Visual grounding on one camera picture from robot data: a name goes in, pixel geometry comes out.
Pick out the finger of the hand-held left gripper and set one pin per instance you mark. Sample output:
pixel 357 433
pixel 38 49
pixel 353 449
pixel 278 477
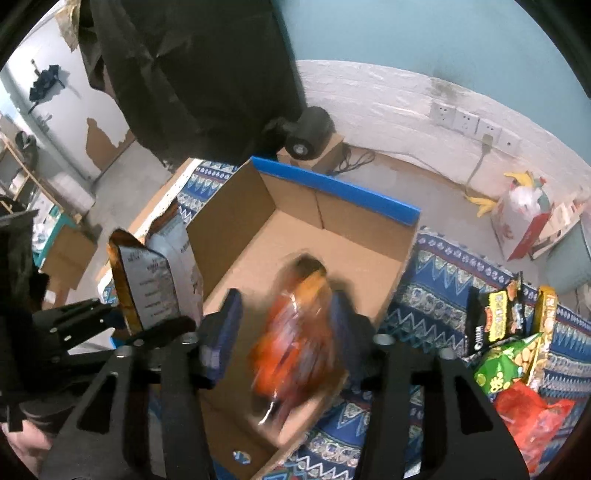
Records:
pixel 166 332
pixel 78 318

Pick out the teal bin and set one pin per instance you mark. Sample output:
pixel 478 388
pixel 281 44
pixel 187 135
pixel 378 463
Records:
pixel 570 263

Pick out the person's left hand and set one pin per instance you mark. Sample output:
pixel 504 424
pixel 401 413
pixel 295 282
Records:
pixel 27 443

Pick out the red paper bag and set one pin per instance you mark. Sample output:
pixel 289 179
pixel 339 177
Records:
pixel 531 235

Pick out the cardboard box with blue rim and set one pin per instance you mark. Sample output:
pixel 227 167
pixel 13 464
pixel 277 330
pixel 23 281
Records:
pixel 355 249

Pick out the blue patterned blanket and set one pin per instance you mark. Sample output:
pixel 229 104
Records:
pixel 438 286

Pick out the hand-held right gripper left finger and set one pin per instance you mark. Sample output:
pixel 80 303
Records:
pixel 224 332

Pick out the long yellow snack packet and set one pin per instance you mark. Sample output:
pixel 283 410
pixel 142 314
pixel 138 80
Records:
pixel 545 323

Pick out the small cardboard box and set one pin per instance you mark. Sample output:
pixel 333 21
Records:
pixel 330 154

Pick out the banana peel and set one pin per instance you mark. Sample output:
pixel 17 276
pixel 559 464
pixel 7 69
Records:
pixel 517 177
pixel 482 205

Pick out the white wall socket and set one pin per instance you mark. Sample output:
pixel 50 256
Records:
pixel 466 121
pixel 442 114
pixel 509 141
pixel 489 129

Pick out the brown cardboard box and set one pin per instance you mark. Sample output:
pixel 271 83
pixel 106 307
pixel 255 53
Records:
pixel 69 254

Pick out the dark umbrella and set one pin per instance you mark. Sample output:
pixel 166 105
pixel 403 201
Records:
pixel 46 83

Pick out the brown and white snack packet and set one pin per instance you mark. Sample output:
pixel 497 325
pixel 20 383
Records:
pixel 147 281

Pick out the red snack packet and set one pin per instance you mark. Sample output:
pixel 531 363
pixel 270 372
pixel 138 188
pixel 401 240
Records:
pixel 531 420

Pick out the orange snack packet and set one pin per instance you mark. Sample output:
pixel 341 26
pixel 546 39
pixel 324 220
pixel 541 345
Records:
pixel 295 341

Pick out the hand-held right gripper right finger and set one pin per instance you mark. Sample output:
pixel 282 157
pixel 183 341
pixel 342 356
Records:
pixel 364 337

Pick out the wooden rack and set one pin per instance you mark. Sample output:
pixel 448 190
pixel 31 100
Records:
pixel 18 161

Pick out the person in black clothes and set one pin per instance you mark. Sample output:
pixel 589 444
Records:
pixel 198 69

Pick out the black snack packet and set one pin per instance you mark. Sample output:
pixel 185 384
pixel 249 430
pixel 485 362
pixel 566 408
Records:
pixel 489 318

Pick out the green snack packet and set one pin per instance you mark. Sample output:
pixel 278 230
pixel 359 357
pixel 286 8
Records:
pixel 503 364

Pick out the white plastic bag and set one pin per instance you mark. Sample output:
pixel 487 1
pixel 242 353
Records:
pixel 515 212

